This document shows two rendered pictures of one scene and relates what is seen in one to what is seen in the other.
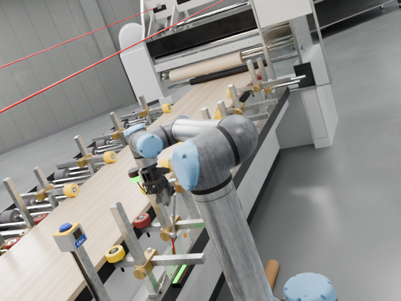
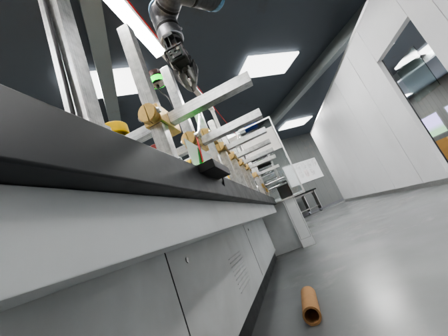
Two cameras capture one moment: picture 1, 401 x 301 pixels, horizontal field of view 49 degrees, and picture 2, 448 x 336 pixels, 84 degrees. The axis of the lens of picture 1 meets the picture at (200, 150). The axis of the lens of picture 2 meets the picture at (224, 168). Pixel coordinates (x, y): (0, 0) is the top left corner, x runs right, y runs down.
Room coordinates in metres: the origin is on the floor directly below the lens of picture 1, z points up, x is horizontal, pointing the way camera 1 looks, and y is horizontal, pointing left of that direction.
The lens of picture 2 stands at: (0.97, 0.45, 0.50)
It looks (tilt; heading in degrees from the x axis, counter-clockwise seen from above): 14 degrees up; 342
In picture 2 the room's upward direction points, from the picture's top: 22 degrees counter-clockwise
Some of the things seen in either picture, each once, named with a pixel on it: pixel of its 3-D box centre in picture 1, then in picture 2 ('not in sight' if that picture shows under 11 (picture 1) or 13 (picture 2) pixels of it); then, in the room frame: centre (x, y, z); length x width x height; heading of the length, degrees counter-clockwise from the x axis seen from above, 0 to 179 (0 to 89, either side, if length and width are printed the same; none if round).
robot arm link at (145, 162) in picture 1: (147, 159); (171, 37); (1.70, 0.22, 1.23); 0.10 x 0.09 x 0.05; 61
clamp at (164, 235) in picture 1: (170, 228); (194, 143); (1.81, 0.25, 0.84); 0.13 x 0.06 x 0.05; 151
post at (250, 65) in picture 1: (257, 89); (255, 176); (3.32, -0.58, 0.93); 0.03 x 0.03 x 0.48; 61
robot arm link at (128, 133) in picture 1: (138, 140); (164, 19); (1.70, 0.22, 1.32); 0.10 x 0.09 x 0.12; 18
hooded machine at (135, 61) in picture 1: (144, 62); not in sight; (9.02, 0.44, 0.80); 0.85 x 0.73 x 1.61; 96
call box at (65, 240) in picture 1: (70, 237); not in sight; (1.34, 0.51, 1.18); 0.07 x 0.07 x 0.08; 61
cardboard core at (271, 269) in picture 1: (268, 280); (309, 303); (2.26, -0.11, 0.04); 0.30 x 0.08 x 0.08; 151
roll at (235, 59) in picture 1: (224, 62); not in sight; (4.33, -0.52, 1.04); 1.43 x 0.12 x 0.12; 61
